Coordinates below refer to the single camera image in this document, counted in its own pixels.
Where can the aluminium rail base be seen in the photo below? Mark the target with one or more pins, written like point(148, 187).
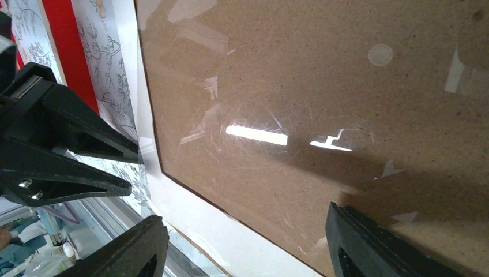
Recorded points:
point(51, 239)

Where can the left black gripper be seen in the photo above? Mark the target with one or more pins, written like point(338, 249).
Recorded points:
point(35, 113)

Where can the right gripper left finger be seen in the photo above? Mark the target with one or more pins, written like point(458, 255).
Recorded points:
point(140, 251)

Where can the red picture frame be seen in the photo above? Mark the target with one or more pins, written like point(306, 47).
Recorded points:
point(46, 33)

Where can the white mat board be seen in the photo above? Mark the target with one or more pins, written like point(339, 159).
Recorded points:
point(234, 246)

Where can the floral patterned table cloth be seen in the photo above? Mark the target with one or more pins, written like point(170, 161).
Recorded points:
point(96, 24)

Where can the brown backing board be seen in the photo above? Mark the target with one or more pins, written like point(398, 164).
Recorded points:
point(272, 110)

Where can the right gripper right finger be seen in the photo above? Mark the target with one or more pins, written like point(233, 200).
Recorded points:
point(359, 246)

